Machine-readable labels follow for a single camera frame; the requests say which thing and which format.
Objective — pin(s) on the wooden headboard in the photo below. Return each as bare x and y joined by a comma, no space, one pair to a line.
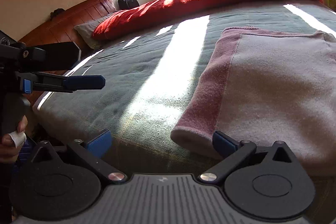
65,27

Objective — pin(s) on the pink and white sweater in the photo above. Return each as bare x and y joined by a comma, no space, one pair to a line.
275,95

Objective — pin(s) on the grey pillow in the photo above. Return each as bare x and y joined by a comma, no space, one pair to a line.
88,29

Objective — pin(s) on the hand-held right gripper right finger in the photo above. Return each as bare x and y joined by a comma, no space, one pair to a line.
223,144

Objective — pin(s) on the black backpack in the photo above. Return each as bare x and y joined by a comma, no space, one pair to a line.
128,2

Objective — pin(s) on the small dark cloth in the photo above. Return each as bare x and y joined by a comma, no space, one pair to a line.
57,14

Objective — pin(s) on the person's left hand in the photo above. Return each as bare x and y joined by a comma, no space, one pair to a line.
8,150

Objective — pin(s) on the yellow green bag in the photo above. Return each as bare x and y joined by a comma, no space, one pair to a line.
331,1

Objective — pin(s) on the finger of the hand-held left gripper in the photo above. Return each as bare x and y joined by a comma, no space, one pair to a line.
84,82

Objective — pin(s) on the green plaid bed sheet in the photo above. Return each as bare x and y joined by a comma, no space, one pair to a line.
131,69

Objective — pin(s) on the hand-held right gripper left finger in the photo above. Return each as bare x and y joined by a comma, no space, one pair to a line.
101,144

